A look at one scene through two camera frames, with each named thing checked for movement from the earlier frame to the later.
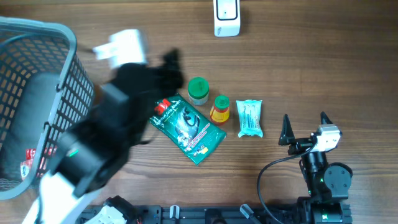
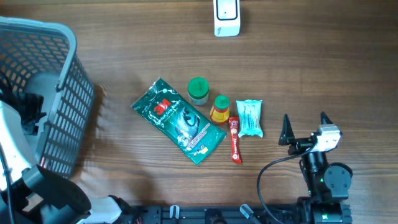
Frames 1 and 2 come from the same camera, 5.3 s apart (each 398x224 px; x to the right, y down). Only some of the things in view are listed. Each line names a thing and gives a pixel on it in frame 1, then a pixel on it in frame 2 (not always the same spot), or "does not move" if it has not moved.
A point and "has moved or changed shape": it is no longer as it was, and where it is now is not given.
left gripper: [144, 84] to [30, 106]
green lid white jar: [198, 90] does not move
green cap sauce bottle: [219, 112] does not move
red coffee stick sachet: [30, 154] has moved or changed shape
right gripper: [286, 137] does not move
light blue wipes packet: [250, 111] does not move
